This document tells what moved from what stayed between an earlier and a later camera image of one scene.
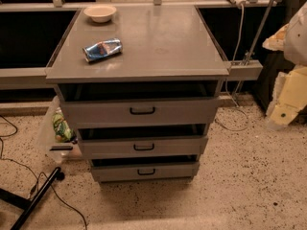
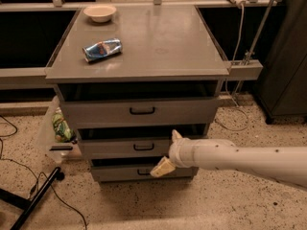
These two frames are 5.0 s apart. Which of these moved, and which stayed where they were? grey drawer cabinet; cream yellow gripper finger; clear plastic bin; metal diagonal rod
Moved: cream yellow gripper finger
Stayed: clear plastic bin; metal diagonal rod; grey drawer cabinet
